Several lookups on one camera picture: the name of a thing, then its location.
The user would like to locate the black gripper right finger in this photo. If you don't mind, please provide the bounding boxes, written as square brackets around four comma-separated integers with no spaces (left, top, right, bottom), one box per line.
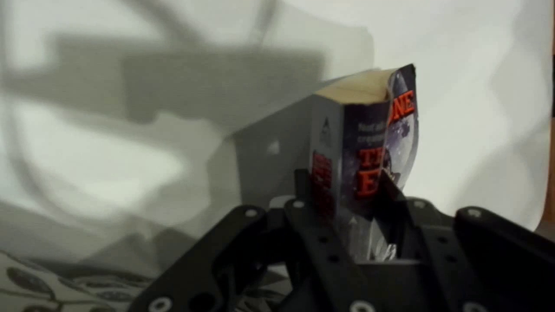
[382,177,555,312]

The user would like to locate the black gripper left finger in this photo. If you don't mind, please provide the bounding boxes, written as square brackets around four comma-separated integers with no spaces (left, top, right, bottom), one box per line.
[129,169,356,312]

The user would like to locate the paperback book with dark cover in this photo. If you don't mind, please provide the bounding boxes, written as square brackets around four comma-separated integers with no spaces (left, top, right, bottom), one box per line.
[309,63,422,262]

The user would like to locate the white sofa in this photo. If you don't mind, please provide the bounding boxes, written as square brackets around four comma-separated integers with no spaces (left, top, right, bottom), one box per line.
[0,0,552,275]

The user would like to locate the leaf patterned grey pillow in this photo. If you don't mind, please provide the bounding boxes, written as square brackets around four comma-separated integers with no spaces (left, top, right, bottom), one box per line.
[0,249,155,312]

